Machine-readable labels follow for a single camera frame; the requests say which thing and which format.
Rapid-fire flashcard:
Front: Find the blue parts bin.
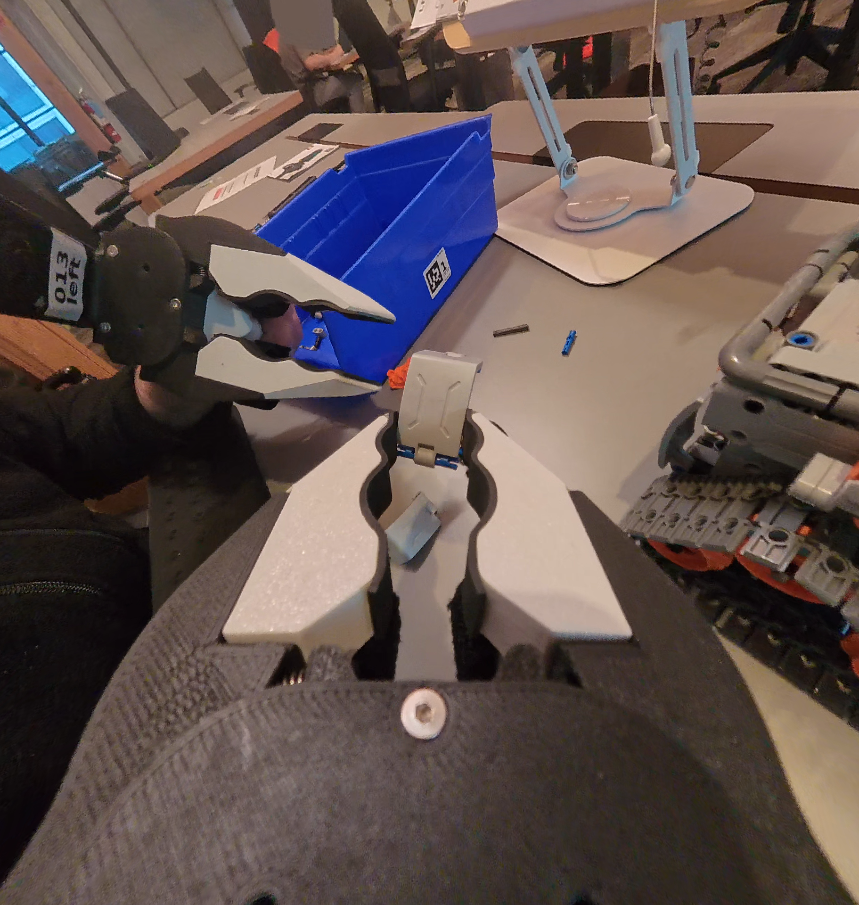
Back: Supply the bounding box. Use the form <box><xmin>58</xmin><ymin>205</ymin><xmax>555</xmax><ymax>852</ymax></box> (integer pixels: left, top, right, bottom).
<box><xmin>254</xmin><ymin>113</ymin><xmax>499</xmax><ymax>404</ymax></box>

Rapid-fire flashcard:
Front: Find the printed leaflet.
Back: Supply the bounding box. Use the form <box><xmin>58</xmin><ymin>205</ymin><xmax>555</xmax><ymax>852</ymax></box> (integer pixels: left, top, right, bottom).
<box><xmin>270</xmin><ymin>145</ymin><xmax>338</xmax><ymax>181</ymax></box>

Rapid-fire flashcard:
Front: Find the black monitor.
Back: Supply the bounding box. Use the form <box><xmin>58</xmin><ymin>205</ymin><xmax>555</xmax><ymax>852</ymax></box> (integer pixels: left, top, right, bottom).
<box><xmin>104</xmin><ymin>88</ymin><xmax>183</xmax><ymax>164</ymax></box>

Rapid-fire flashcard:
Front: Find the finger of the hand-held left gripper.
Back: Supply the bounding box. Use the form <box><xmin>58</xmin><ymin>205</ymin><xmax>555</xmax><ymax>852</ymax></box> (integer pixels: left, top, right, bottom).
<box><xmin>206</xmin><ymin>244</ymin><xmax>396</xmax><ymax>342</ymax></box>
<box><xmin>195</xmin><ymin>334</ymin><xmax>382</xmax><ymax>400</ymax></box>

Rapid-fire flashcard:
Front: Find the person's left forearm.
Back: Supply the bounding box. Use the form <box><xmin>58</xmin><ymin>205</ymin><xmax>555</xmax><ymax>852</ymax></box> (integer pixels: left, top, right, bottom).
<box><xmin>0</xmin><ymin>354</ymin><xmax>268</xmax><ymax>527</ymax></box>

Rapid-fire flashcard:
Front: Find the grey panel piece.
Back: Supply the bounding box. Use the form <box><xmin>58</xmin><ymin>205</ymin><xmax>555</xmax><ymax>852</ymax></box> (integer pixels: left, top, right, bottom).
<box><xmin>395</xmin><ymin>350</ymin><xmax>484</xmax><ymax>469</ymax></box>

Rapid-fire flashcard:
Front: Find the white instruction booklet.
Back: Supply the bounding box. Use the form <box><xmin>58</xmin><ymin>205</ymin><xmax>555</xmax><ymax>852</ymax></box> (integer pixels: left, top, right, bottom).
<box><xmin>409</xmin><ymin>0</ymin><xmax>473</xmax><ymax>31</ymax></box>

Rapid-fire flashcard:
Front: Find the person's left hand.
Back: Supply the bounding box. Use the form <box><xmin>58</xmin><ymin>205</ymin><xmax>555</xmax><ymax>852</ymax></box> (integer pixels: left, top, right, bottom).
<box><xmin>134</xmin><ymin>310</ymin><xmax>304</xmax><ymax>427</ymax></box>

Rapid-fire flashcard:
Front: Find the grey table with wood edge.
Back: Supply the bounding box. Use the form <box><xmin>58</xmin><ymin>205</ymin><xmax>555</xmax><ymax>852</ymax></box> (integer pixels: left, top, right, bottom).
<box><xmin>129</xmin><ymin>90</ymin><xmax>306</xmax><ymax>213</ymax></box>

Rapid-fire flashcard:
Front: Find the white paper sheet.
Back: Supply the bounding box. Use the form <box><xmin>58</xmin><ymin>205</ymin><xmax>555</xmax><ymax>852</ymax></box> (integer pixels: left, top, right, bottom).
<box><xmin>195</xmin><ymin>157</ymin><xmax>278</xmax><ymax>214</ymax></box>

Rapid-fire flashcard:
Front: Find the loose grey curved panel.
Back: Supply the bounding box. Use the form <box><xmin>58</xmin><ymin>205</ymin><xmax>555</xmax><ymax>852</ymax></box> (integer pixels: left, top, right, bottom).
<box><xmin>381</xmin><ymin>491</ymin><xmax>443</xmax><ymax>567</ymax></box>

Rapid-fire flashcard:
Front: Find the book stand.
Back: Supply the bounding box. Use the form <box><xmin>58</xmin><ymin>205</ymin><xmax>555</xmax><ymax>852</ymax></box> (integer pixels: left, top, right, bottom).
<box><xmin>440</xmin><ymin>0</ymin><xmax>755</xmax><ymax>287</ymax></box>

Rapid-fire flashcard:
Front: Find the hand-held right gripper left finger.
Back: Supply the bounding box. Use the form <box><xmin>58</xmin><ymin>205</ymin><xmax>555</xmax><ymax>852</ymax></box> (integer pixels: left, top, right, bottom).
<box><xmin>219</xmin><ymin>413</ymin><xmax>396</xmax><ymax>648</ymax></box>

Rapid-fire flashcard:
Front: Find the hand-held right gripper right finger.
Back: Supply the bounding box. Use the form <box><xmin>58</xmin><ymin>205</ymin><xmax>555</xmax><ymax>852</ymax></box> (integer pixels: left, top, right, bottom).
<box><xmin>463</xmin><ymin>412</ymin><xmax>635</xmax><ymax>650</ymax></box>

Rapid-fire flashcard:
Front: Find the toy tracked robot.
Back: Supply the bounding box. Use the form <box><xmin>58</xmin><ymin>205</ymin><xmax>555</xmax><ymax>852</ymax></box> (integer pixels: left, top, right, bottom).
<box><xmin>620</xmin><ymin>221</ymin><xmax>859</xmax><ymax>722</ymax></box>

